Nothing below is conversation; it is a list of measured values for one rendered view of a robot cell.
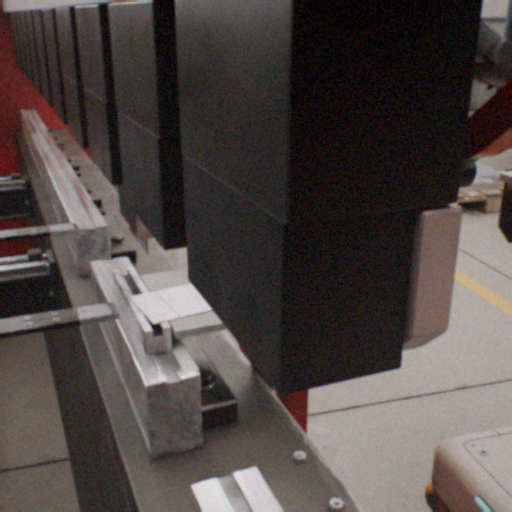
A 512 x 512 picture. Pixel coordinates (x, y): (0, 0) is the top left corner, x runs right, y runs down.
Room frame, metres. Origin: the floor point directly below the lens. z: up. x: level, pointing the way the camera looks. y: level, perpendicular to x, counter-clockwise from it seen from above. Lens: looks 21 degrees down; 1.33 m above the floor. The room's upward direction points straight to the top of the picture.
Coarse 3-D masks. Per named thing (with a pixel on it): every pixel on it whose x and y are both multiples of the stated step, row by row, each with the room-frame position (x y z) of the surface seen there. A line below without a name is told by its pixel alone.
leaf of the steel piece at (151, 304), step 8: (136, 296) 0.73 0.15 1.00; (144, 296) 0.73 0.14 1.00; (152, 296) 0.72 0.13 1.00; (136, 304) 0.70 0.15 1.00; (144, 304) 0.70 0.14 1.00; (152, 304) 0.70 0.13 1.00; (160, 304) 0.70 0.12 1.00; (144, 312) 0.68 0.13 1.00; (152, 312) 0.68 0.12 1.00; (160, 312) 0.68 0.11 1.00; (168, 312) 0.68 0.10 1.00; (152, 320) 0.66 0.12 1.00; (160, 320) 0.66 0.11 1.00; (168, 320) 0.66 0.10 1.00
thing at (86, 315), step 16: (96, 304) 0.70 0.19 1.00; (112, 304) 0.70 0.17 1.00; (0, 320) 0.65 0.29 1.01; (16, 320) 0.65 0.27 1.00; (32, 320) 0.65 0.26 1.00; (48, 320) 0.65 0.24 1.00; (64, 320) 0.65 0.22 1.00; (80, 320) 0.66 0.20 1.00; (96, 320) 0.66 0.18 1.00; (0, 336) 0.62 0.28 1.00; (16, 336) 0.63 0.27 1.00
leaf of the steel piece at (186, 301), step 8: (176, 288) 0.75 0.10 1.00; (184, 288) 0.75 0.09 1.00; (192, 288) 0.75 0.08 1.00; (160, 296) 0.73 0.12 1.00; (168, 296) 0.72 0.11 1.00; (176, 296) 0.73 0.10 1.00; (184, 296) 0.72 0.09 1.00; (192, 296) 0.73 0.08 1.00; (200, 296) 0.72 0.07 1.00; (168, 304) 0.70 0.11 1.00; (176, 304) 0.70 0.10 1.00; (184, 304) 0.70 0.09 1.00; (192, 304) 0.70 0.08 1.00; (200, 304) 0.70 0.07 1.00; (176, 312) 0.68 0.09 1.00; (184, 312) 0.68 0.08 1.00; (192, 312) 0.68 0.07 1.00; (200, 312) 0.68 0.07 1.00
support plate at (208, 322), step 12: (144, 276) 0.80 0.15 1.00; (156, 276) 0.80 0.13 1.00; (168, 276) 0.80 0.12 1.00; (180, 276) 0.80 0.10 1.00; (156, 288) 0.75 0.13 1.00; (168, 288) 0.76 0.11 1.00; (180, 324) 0.65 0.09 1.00; (192, 324) 0.65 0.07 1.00; (204, 324) 0.65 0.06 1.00; (216, 324) 0.65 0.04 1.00; (180, 336) 0.64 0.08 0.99
